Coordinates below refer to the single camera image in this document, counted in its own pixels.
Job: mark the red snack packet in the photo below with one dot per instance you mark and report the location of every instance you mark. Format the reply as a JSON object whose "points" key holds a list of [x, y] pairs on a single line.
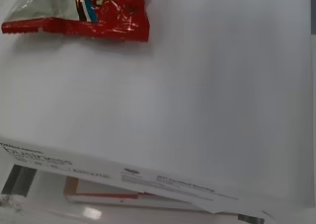
{"points": [[118, 16]]}

